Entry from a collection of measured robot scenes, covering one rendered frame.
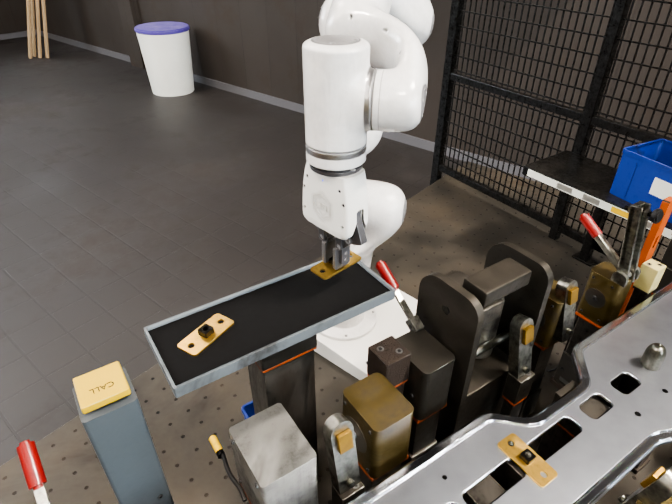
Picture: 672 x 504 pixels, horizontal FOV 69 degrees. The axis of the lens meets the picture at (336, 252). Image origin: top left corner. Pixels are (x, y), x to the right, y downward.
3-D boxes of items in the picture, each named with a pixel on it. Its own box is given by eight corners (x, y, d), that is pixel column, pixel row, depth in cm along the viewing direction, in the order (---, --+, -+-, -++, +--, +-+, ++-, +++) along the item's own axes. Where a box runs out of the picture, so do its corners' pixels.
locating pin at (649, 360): (650, 379, 88) (664, 353, 84) (633, 368, 90) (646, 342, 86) (660, 372, 89) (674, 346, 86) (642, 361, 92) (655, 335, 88)
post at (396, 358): (375, 506, 98) (387, 366, 75) (360, 486, 101) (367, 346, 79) (394, 492, 100) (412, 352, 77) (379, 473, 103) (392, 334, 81)
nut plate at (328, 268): (324, 280, 76) (324, 274, 75) (308, 270, 78) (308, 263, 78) (362, 259, 81) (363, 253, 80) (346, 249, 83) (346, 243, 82)
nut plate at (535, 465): (558, 475, 71) (561, 470, 70) (541, 489, 69) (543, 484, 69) (512, 433, 77) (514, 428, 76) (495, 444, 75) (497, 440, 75)
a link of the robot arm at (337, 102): (376, 132, 70) (313, 128, 72) (381, 33, 63) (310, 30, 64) (368, 156, 63) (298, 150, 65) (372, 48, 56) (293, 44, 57)
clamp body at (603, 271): (572, 402, 119) (619, 286, 99) (538, 375, 126) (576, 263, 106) (588, 390, 122) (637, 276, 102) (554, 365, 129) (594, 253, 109)
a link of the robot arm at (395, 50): (436, 17, 80) (420, 150, 64) (340, 14, 83) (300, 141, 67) (442, -41, 73) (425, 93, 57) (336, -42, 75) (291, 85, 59)
